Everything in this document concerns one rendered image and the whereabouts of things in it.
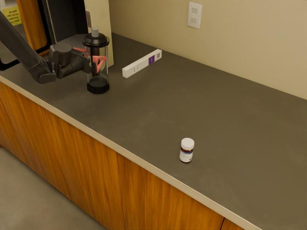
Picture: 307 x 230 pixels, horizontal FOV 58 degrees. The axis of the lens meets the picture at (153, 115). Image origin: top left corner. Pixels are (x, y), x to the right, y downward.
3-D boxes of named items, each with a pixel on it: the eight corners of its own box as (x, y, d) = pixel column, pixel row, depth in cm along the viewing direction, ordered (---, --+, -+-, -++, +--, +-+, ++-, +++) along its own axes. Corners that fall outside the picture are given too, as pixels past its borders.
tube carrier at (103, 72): (97, 76, 128) (95, 32, 115) (115, 84, 123) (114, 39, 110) (80, 86, 121) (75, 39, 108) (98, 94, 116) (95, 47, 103)
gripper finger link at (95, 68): (96, 46, 112) (78, 53, 105) (109, 51, 108) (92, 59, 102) (97, 62, 116) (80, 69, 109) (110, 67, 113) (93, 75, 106)
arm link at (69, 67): (49, 75, 102) (60, 83, 100) (49, 59, 97) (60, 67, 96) (64, 68, 107) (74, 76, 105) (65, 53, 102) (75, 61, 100)
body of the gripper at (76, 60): (72, 49, 108) (57, 55, 103) (91, 57, 104) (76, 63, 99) (74, 64, 112) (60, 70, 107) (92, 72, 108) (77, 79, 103)
